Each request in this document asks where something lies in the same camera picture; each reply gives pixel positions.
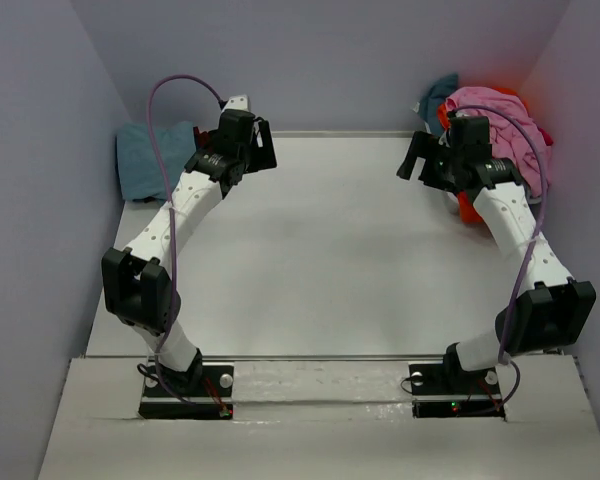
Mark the magenta t shirt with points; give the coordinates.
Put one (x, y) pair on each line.
(548, 140)

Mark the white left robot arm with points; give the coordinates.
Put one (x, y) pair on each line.
(140, 280)

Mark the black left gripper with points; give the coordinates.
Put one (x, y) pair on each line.
(264, 158)

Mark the pink t shirt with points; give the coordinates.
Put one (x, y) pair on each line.
(506, 140)

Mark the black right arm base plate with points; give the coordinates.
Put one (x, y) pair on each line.
(436, 393)

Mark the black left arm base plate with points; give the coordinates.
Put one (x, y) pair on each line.
(210, 398)

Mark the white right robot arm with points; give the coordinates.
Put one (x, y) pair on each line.
(548, 307)

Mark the folded dark red t shirt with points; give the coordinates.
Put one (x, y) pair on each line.
(202, 139)

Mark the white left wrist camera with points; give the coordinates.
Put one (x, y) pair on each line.
(238, 102)

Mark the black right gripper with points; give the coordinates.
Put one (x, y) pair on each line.
(419, 147)

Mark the teal t shirt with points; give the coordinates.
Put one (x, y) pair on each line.
(433, 98)

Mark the folded light blue t shirt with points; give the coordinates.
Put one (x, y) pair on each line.
(140, 176)

